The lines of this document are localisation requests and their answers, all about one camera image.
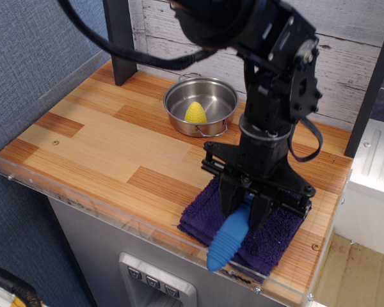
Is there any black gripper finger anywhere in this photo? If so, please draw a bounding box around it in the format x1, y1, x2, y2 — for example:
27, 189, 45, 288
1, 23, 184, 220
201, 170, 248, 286
249, 194, 276, 232
219, 173, 246, 217

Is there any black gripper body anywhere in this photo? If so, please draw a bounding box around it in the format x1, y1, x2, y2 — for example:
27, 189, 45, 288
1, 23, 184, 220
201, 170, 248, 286
202, 121, 316, 217

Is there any blue handled metal fork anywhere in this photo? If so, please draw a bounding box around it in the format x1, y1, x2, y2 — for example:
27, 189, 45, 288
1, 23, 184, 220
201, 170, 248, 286
207, 194, 253, 272

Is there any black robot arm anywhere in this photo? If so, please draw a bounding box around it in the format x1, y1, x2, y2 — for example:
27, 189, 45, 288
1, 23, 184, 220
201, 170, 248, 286
172, 1, 322, 231

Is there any purple folded towel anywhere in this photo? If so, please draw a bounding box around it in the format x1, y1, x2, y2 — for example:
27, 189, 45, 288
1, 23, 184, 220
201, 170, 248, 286
178, 177, 304, 276

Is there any yellow toy corn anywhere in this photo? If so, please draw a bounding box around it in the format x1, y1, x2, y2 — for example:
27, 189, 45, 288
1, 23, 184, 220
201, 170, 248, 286
184, 101, 207, 123

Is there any small steel pot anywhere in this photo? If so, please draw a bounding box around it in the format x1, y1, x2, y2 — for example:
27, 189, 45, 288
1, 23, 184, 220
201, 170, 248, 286
163, 74, 239, 138

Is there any white toy sink unit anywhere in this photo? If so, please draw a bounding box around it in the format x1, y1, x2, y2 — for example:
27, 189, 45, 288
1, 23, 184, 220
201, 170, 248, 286
334, 120, 384, 254

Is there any silver dispenser panel with buttons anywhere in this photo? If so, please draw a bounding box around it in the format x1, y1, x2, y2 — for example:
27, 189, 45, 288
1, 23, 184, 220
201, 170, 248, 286
118, 252, 198, 306

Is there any clear acrylic table guard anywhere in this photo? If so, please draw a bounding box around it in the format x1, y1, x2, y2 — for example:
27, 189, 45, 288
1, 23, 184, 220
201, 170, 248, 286
0, 52, 351, 306

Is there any yellow black object bottom left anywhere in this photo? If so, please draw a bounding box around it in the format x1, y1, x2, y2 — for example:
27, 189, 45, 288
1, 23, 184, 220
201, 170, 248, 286
0, 268, 45, 306

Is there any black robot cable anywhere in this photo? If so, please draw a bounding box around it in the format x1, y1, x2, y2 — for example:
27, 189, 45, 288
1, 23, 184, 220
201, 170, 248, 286
56, 0, 324, 162

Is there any dark right shelf post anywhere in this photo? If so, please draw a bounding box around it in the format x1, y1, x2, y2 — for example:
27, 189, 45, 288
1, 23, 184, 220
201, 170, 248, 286
344, 41, 384, 158

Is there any dark shelf post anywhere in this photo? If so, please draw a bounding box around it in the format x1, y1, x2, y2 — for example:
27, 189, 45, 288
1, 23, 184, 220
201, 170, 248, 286
344, 41, 384, 158
103, 0, 138, 86

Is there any dark left shelf post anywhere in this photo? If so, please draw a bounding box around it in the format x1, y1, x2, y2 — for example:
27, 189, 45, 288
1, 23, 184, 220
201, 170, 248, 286
103, 0, 138, 86

